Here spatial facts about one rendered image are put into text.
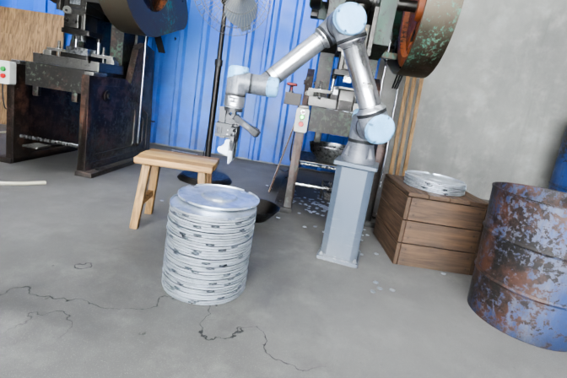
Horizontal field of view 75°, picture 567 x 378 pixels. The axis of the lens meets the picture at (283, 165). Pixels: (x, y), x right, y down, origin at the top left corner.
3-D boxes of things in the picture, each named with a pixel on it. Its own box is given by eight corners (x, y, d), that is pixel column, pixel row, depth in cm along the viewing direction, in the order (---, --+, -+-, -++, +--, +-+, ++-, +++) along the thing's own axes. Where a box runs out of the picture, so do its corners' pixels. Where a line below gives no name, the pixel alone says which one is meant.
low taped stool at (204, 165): (126, 229, 166) (132, 155, 160) (144, 212, 189) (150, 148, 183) (204, 239, 168) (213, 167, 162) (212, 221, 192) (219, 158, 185)
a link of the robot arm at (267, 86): (278, 78, 147) (250, 73, 146) (280, 77, 136) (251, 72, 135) (274, 98, 149) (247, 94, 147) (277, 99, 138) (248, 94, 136)
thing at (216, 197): (275, 202, 137) (275, 201, 137) (217, 216, 114) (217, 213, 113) (220, 182, 153) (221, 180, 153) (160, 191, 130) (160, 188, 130)
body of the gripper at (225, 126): (218, 135, 146) (223, 105, 144) (240, 139, 146) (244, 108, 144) (213, 137, 139) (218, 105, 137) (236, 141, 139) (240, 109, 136)
